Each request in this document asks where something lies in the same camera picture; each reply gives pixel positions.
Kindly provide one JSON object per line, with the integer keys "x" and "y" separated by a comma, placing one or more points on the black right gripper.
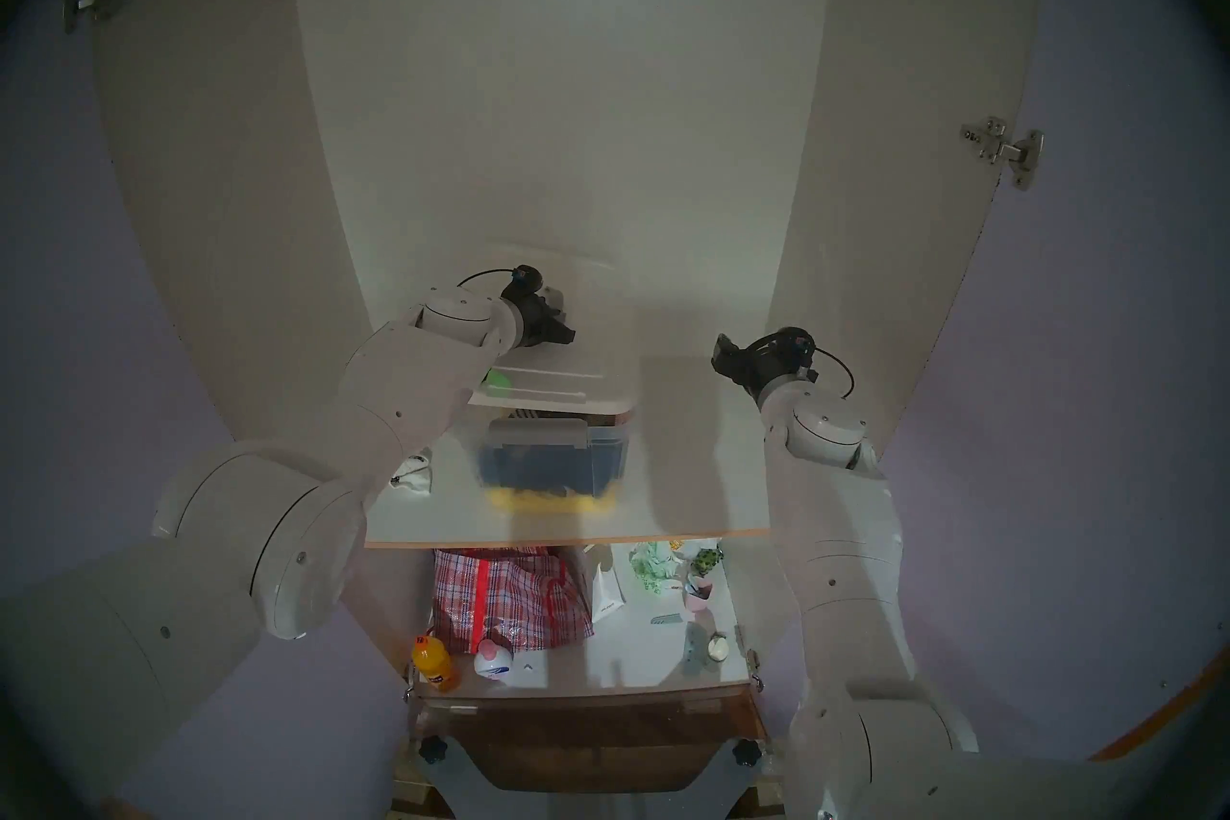
{"x": 769, "y": 362}

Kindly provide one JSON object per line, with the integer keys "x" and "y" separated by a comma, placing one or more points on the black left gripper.
{"x": 533, "y": 323}

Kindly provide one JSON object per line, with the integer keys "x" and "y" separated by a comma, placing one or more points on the white bin lid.
{"x": 596, "y": 347}

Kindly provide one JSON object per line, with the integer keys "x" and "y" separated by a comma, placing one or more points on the white sock pair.
{"x": 413, "y": 474}

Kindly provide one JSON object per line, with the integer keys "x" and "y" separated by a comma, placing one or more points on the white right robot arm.
{"x": 846, "y": 539}

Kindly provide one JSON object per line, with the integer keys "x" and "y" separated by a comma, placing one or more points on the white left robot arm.
{"x": 336, "y": 463}

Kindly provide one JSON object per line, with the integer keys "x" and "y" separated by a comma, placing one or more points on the clear plastic storage bin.
{"x": 557, "y": 472}
{"x": 548, "y": 467}

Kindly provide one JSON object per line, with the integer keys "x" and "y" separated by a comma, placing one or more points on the yellow socks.
{"x": 557, "y": 501}

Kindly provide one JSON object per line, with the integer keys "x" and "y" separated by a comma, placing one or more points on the white wardrobe cabinet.
{"x": 577, "y": 107}

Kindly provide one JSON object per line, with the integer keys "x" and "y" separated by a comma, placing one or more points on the metal cabinet door hinge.
{"x": 91, "y": 3}
{"x": 1009, "y": 150}

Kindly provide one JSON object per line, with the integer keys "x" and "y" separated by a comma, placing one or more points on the small green plant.
{"x": 707, "y": 561}

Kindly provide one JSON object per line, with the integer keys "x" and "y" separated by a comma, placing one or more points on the green white plastic bag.
{"x": 651, "y": 563}

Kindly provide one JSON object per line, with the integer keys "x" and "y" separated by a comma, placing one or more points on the pink cup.
{"x": 698, "y": 595}

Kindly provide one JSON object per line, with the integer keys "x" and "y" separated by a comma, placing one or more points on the red plaid bag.
{"x": 500, "y": 597}

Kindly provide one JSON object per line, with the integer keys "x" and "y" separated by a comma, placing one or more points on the small round white object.
{"x": 719, "y": 648}

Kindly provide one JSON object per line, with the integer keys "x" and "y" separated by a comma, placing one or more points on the white bottle pink cap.
{"x": 495, "y": 662}

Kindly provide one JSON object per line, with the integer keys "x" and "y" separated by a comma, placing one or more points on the orange bottle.
{"x": 434, "y": 664}

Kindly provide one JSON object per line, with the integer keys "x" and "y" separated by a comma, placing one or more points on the black knob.
{"x": 748, "y": 753}
{"x": 433, "y": 750}

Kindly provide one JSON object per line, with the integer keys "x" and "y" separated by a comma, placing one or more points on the grey robot torso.
{"x": 461, "y": 789}

